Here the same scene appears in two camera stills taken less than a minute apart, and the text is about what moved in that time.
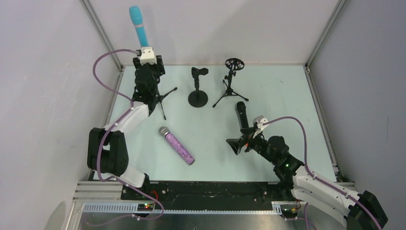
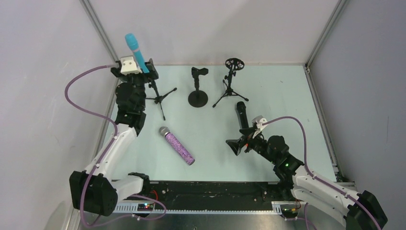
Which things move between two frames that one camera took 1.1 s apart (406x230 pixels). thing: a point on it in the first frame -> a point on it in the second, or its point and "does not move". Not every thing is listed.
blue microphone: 136,15 -> 132,40
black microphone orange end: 242,110 does not move
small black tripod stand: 160,98 does not move
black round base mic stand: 197,98 does not move
